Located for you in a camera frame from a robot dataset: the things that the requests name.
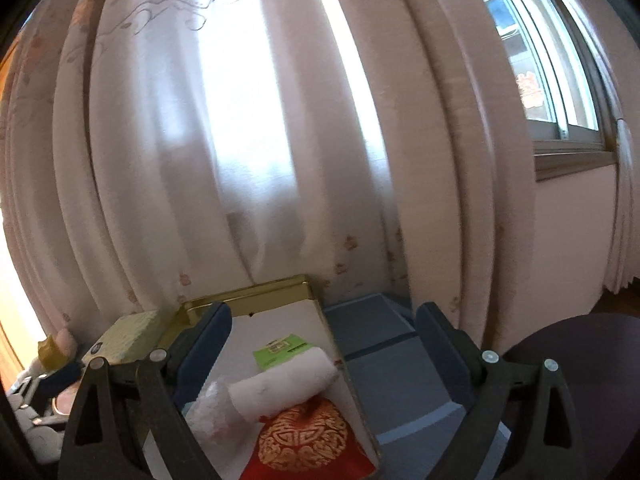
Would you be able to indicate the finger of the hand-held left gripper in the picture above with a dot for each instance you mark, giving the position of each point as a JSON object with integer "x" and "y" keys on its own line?
{"x": 60, "y": 377}

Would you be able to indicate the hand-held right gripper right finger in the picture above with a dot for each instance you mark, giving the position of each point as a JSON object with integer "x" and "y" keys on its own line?
{"x": 442, "y": 350}

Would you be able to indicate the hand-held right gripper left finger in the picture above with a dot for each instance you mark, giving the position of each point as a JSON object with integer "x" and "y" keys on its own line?
{"x": 205, "y": 355}

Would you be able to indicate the pink and white plush toy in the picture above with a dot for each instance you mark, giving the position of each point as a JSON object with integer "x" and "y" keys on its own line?
{"x": 67, "y": 342}

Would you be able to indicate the clear plastic bag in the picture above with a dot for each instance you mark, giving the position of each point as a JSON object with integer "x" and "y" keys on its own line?
{"x": 210, "y": 415}

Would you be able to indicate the green tissue packet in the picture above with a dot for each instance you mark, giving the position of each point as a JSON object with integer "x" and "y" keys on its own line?
{"x": 280, "y": 352}

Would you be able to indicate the gold tin box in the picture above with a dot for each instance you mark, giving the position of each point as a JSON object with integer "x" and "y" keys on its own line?
{"x": 280, "y": 325}

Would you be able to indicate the white gauze roll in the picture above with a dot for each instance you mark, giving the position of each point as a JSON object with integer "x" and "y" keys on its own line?
{"x": 285, "y": 380}

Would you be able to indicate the red embroidered pouch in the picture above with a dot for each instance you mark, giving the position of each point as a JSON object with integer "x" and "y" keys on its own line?
{"x": 300, "y": 440}

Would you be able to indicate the round yellow container pink lid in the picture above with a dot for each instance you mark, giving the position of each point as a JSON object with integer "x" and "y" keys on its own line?
{"x": 65, "y": 402}

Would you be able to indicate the patterned tissue box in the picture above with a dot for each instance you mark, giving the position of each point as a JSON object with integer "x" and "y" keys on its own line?
{"x": 130, "y": 335}

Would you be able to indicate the dark round stool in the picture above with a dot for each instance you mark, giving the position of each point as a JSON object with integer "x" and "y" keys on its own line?
{"x": 600, "y": 350}

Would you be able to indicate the pale floral curtain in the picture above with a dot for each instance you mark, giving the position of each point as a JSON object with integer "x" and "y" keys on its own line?
{"x": 250, "y": 135}

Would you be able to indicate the red window decal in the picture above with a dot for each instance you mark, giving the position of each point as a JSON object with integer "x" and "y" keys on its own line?
{"x": 530, "y": 90}

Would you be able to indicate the window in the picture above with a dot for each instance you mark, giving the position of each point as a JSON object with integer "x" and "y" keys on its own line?
{"x": 555, "y": 60}

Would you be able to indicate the wooden door frame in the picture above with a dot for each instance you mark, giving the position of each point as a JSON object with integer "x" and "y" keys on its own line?
{"x": 10, "y": 345}

